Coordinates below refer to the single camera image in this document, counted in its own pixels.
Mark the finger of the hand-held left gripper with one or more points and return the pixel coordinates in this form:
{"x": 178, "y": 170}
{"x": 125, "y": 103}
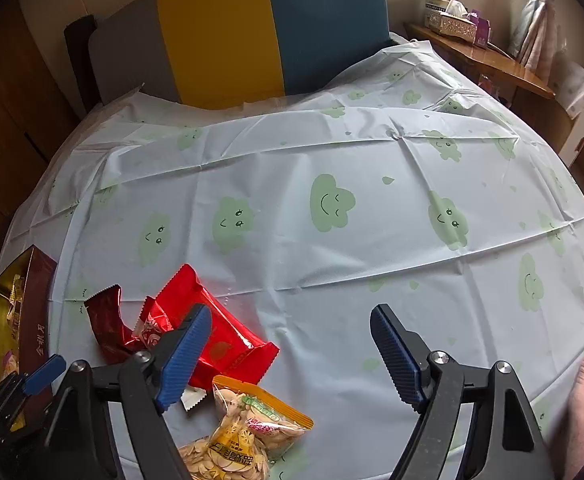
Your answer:
{"x": 44, "y": 372}

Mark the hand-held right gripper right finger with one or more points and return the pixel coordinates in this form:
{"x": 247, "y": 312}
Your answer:
{"x": 397, "y": 360}

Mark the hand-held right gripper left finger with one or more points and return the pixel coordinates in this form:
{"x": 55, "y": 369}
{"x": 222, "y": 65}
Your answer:
{"x": 182, "y": 360}

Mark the bright red snack packet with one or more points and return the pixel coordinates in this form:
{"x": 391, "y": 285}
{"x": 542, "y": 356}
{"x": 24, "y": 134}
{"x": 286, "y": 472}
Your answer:
{"x": 222, "y": 340}

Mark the gold-lined maroon box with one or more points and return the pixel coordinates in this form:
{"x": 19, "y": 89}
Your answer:
{"x": 37, "y": 310}

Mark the white torn wrapper piece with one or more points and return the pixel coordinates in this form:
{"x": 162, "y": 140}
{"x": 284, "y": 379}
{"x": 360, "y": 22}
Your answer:
{"x": 192, "y": 399}

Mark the small red white packet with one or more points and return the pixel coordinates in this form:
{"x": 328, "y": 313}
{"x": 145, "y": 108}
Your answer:
{"x": 149, "y": 330}

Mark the dark red snack packet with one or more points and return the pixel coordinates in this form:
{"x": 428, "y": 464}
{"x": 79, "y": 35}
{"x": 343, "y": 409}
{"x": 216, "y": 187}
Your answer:
{"x": 104, "y": 325}

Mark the orange-edged seed packet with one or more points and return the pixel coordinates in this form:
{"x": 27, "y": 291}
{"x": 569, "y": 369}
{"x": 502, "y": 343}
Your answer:
{"x": 242, "y": 435}

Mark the white cloud-print tablecloth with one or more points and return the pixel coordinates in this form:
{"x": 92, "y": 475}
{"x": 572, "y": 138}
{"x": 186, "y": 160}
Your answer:
{"x": 322, "y": 160}

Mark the wooden cabinet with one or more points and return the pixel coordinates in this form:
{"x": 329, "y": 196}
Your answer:
{"x": 2, "y": 110}

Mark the white cardboard box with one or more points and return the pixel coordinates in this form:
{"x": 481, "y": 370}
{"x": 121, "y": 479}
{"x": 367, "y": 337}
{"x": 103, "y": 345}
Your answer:
{"x": 579, "y": 110}

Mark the wooden side desk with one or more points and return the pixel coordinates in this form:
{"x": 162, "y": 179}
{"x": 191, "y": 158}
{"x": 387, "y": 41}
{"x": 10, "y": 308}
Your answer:
{"x": 497, "y": 62}

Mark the black foam roll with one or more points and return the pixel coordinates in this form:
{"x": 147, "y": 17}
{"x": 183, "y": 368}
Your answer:
{"x": 79, "y": 55}

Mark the grey yellow blue chair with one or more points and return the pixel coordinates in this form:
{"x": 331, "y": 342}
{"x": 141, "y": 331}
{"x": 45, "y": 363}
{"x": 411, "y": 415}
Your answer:
{"x": 222, "y": 35}

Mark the small purple box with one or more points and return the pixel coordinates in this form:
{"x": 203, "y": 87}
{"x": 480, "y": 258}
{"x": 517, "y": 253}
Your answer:
{"x": 482, "y": 35}

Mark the silver patterned tissue box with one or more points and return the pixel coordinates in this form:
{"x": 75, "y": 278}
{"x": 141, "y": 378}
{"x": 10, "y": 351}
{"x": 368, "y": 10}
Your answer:
{"x": 454, "y": 27}

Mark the light patterned curtain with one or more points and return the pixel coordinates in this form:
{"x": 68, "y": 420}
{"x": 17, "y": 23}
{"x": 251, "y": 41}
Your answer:
{"x": 537, "y": 30}

